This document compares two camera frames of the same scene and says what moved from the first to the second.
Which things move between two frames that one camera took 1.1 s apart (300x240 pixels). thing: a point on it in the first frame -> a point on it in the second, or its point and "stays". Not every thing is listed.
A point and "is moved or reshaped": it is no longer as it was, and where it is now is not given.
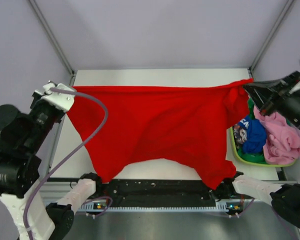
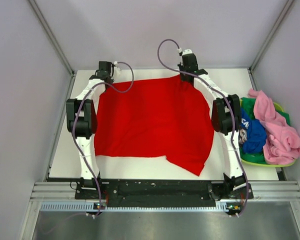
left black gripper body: x=43 y=115 -> x=111 y=80
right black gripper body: x=294 y=106 -> x=181 y=67
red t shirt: x=191 y=126 is moved or reshaped
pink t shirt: x=281 y=144 stays
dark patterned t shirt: x=240 y=136 stays
